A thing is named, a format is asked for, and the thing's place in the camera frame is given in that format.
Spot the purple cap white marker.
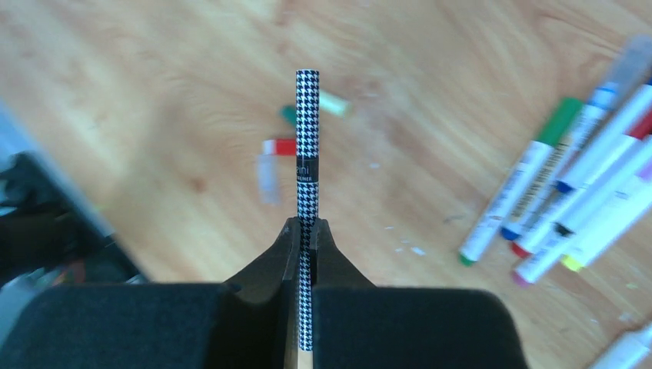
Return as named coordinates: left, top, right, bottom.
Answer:
left=511, top=135, right=651, bottom=287

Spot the clear pen cap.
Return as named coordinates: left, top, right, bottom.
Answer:
left=257, top=154, right=281, bottom=204

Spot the black cap white marker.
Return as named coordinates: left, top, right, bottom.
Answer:
left=511, top=81, right=651, bottom=258

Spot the yellow cap white marker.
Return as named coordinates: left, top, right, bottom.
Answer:
left=561, top=175, right=651, bottom=272

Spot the green cap white marker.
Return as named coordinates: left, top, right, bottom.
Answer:
left=458, top=97, right=584, bottom=266
left=589, top=323, right=651, bottom=369

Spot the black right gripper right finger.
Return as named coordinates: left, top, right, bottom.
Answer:
left=310, top=220, right=528, bottom=368

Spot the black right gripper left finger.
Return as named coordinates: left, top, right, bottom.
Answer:
left=1, top=218, right=301, bottom=368

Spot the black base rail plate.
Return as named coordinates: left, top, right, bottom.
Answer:
left=1, top=153, right=148, bottom=284

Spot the red pen cap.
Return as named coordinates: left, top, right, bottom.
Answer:
left=261, top=138, right=296, bottom=156

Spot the houndstooth pattern pen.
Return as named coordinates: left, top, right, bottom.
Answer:
left=295, top=69, right=320, bottom=352

